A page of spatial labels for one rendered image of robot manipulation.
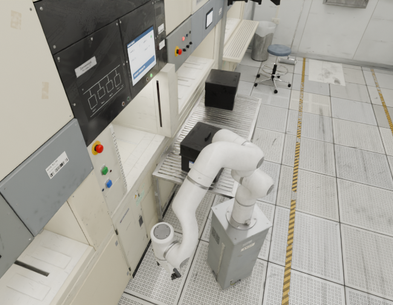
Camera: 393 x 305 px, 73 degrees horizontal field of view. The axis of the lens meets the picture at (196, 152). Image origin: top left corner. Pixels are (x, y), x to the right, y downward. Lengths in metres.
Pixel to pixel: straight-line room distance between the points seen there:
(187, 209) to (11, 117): 0.60
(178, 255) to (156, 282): 1.37
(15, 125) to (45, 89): 0.15
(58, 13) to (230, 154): 0.71
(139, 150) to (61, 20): 1.12
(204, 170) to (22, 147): 0.57
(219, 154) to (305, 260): 1.81
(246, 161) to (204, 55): 2.37
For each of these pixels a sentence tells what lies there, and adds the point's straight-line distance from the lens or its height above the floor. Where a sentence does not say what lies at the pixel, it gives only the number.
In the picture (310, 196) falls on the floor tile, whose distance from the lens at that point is 2.99.
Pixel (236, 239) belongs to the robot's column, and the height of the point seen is 0.76.
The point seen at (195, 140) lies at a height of 1.01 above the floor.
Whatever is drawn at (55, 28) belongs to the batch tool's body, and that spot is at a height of 1.87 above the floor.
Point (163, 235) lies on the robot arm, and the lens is 0.97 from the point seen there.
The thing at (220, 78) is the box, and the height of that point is 1.01.
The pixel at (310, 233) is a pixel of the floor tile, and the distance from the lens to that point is 2.73.
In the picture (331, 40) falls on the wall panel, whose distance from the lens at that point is 5.84.
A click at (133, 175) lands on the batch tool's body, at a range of 1.77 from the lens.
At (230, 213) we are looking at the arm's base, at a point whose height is 0.77.
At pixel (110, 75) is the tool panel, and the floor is 1.61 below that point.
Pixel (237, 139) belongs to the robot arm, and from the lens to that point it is 1.03.
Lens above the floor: 2.17
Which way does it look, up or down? 43 degrees down
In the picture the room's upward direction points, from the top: 2 degrees clockwise
